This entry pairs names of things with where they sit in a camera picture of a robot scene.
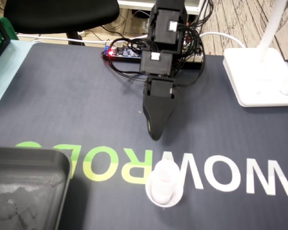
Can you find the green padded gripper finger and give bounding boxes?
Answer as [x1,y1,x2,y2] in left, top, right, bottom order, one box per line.
[145,116,153,134]

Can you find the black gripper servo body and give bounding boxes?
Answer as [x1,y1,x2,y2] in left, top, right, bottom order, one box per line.
[150,78,175,99]

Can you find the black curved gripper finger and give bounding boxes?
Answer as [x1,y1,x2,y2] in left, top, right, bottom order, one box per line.
[143,80,179,141]

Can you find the white translucent plastic tube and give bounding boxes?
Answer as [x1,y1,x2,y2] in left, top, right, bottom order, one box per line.
[151,160,181,204]

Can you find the robot controller board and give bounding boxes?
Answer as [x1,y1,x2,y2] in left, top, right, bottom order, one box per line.
[182,33,204,64]

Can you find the blue circuit board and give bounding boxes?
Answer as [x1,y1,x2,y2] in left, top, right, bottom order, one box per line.
[104,42,142,59]

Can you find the dark grey printed mat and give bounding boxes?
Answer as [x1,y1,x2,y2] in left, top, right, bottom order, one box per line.
[0,42,288,230]

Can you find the white translucent plastic cup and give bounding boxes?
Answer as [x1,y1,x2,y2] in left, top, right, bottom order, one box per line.
[145,167,183,208]

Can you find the white desk lamp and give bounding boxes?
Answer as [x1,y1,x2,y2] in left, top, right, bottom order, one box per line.
[222,0,288,108]

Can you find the black office chair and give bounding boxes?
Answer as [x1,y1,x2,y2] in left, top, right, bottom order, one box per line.
[3,0,120,46]

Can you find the black plastic tray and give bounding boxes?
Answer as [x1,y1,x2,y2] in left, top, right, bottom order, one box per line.
[0,146,72,230]

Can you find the green board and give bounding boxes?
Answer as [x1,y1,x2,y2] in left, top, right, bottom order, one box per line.
[0,19,18,41]

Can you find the black truss stand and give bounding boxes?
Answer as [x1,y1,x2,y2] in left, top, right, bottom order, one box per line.
[0,13,11,68]

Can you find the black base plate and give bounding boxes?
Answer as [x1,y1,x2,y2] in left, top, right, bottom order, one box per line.
[102,54,142,64]

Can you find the thin black servo wires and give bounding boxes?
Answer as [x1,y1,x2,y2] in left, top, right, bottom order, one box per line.
[105,0,218,88]

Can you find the white cable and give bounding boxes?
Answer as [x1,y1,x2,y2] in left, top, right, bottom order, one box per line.
[16,32,246,48]

